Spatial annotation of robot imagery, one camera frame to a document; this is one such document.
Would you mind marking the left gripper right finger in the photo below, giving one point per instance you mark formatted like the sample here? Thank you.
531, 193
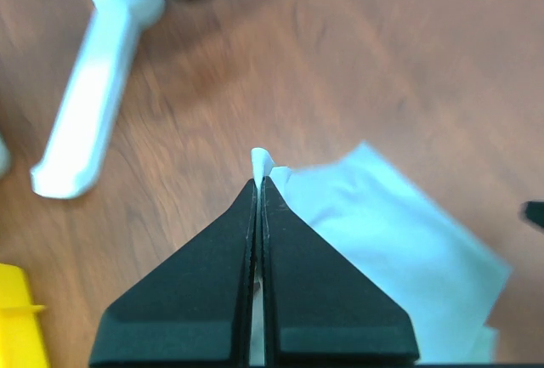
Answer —
318, 307

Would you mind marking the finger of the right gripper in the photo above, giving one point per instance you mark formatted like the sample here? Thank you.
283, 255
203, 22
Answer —
533, 213

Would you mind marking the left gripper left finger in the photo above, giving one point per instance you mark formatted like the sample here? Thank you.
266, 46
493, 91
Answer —
195, 308

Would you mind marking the grey underwear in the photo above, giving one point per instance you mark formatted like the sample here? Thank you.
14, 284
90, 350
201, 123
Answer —
440, 273

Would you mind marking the yellow tray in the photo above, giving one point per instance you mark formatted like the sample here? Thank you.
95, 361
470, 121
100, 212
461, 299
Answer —
22, 342

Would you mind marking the white clothes rack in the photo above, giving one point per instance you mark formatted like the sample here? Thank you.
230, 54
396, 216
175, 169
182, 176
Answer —
76, 148

